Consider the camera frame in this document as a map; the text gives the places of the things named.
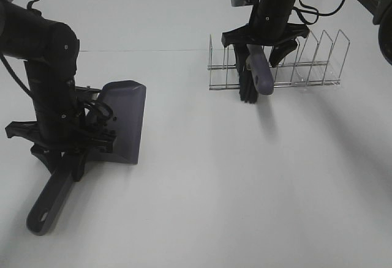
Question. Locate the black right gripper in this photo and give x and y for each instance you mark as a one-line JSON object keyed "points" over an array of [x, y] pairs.
{"points": [[267, 26]]}

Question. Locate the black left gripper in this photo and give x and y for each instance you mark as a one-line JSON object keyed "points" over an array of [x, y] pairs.
{"points": [[63, 123]]}

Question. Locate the purple brush black bristles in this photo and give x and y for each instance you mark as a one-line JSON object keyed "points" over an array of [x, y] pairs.
{"points": [[256, 77]]}

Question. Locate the purple plastic dustpan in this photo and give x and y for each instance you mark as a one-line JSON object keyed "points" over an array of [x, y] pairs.
{"points": [[127, 100]]}

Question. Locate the pile of coffee beans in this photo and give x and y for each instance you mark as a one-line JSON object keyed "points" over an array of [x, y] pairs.
{"points": [[110, 126]]}

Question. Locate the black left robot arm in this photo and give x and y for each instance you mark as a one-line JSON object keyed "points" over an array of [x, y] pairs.
{"points": [[41, 56]]}

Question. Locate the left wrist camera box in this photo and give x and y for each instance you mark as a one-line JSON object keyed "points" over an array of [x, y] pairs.
{"points": [[87, 93]]}

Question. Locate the chrome wire dish rack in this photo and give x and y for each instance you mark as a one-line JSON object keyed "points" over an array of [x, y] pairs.
{"points": [[317, 61]]}

